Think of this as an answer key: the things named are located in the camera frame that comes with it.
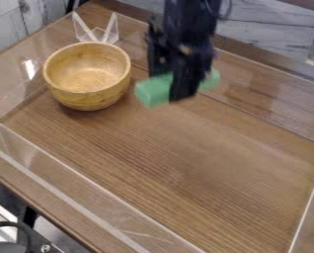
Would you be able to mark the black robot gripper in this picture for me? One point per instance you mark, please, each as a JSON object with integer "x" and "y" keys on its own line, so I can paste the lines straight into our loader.
{"x": 180, "y": 32}

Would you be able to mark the green rectangular block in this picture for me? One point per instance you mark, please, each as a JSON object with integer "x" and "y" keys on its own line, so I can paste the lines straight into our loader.
{"x": 151, "y": 91}

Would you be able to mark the brown wooden bowl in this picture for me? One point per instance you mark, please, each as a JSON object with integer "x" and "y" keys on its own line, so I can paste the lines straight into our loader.
{"x": 88, "y": 75}

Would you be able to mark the clear acrylic tray walls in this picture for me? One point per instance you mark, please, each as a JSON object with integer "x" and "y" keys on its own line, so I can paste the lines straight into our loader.
{"x": 208, "y": 176}

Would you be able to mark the black table leg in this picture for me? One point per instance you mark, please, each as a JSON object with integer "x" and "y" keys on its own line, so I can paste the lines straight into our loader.
{"x": 28, "y": 216}

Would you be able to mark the black metal bracket with bolt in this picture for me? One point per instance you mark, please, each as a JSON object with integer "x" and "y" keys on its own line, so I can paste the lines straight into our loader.
{"x": 40, "y": 245}

